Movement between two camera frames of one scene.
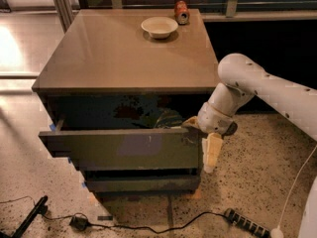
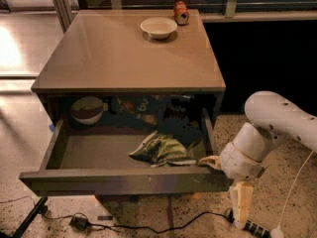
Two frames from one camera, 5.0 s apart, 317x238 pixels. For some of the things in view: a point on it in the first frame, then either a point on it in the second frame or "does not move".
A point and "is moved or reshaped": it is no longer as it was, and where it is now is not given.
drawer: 127,148 is moved or reshaped
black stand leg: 40,208 does not move
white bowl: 159,27 does not move
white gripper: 214,120 to 237,163
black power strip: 244,222 does not move
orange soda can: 181,13 does not move
